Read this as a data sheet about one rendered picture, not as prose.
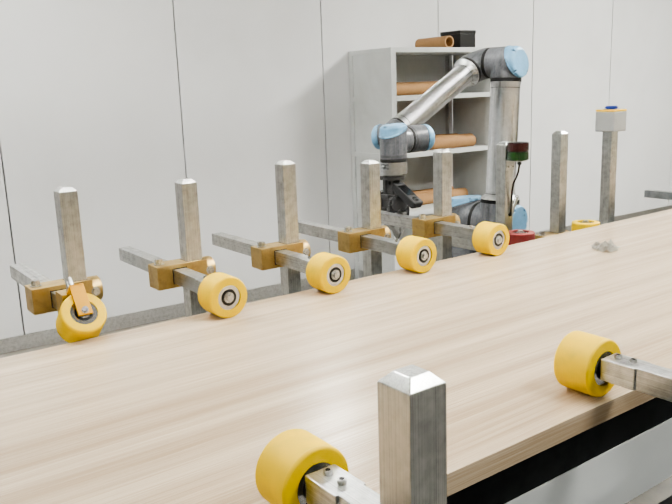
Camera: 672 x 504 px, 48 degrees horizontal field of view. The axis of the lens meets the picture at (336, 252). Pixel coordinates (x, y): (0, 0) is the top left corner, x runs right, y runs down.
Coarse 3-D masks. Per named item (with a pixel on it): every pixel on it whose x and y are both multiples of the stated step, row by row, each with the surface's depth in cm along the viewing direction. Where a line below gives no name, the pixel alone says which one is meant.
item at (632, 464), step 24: (648, 408) 112; (600, 432) 106; (624, 432) 109; (648, 432) 113; (552, 456) 99; (576, 456) 103; (600, 456) 106; (624, 456) 110; (648, 456) 114; (504, 480) 94; (528, 480) 97; (552, 480) 100; (576, 480) 104; (600, 480) 107; (624, 480) 111; (648, 480) 116
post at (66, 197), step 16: (64, 192) 142; (64, 208) 143; (64, 224) 143; (80, 224) 145; (64, 240) 144; (80, 240) 146; (64, 256) 145; (80, 256) 146; (64, 272) 147; (80, 272) 147
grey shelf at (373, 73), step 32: (352, 64) 495; (384, 64) 468; (416, 64) 529; (448, 64) 542; (352, 96) 499; (384, 96) 473; (416, 96) 478; (480, 96) 509; (352, 128) 505; (448, 128) 552; (480, 128) 530; (352, 160) 510; (416, 160) 543; (480, 160) 535; (480, 192) 540; (384, 256) 497
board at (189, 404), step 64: (512, 256) 185; (576, 256) 182; (640, 256) 180; (192, 320) 142; (256, 320) 141; (320, 320) 139; (384, 320) 138; (448, 320) 137; (512, 320) 135; (576, 320) 134; (640, 320) 133; (0, 384) 114; (64, 384) 113; (128, 384) 112; (192, 384) 111; (256, 384) 110; (320, 384) 109; (448, 384) 108; (512, 384) 107; (0, 448) 93; (64, 448) 92; (128, 448) 92; (192, 448) 91; (256, 448) 90; (448, 448) 89; (512, 448) 89
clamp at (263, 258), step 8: (304, 240) 178; (256, 248) 171; (264, 248) 170; (272, 248) 171; (280, 248) 173; (288, 248) 174; (296, 248) 175; (304, 248) 177; (256, 256) 172; (264, 256) 170; (272, 256) 172; (256, 264) 172; (264, 264) 171; (272, 264) 172
